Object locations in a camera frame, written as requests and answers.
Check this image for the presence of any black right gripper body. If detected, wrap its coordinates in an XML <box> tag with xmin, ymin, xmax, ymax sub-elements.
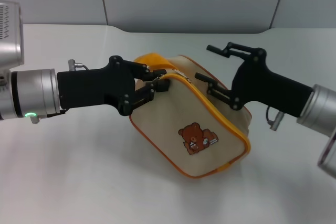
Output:
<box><xmin>229</xmin><ymin>47</ymin><xmax>314</xmax><ymax>119</ymax></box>

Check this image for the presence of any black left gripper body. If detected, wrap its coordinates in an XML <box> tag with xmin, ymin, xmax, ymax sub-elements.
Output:
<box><xmin>57</xmin><ymin>55</ymin><xmax>137</xmax><ymax>116</ymax></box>

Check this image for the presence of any beige food bag orange trim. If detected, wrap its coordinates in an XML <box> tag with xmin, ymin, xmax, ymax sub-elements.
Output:
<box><xmin>129</xmin><ymin>52</ymin><xmax>253</xmax><ymax>179</ymax></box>

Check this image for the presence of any silver left cable connector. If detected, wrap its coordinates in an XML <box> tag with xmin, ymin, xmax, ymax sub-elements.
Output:
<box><xmin>68</xmin><ymin>59</ymin><xmax>90</xmax><ymax>72</ymax></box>

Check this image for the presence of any silver cable connector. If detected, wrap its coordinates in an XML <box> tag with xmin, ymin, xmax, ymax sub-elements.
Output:
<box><xmin>68</xmin><ymin>59</ymin><xmax>90</xmax><ymax>72</ymax></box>
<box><xmin>266</xmin><ymin>105</ymin><xmax>286</xmax><ymax>131</ymax></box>

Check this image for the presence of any silver right cable connector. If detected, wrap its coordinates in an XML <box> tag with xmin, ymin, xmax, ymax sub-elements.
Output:
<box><xmin>266</xmin><ymin>105</ymin><xmax>286</xmax><ymax>131</ymax></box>

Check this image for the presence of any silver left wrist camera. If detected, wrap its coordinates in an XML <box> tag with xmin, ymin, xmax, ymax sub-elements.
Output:
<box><xmin>0</xmin><ymin>0</ymin><xmax>25</xmax><ymax>72</ymax></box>

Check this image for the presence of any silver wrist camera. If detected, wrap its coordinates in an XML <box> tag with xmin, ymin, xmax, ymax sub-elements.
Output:
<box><xmin>0</xmin><ymin>0</ymin><xmax>25</xmax><ymax>72</ymax></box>
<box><xmin>317</xmin><ymin>129</ymin><xmax>336</xmax><ymax>179</ymax></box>

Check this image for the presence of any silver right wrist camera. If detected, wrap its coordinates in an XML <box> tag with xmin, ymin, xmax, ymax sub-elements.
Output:
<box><xmin>317</xmin><ymin>129</ymin><xmax>336</xmax><ymax>179</ymax></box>

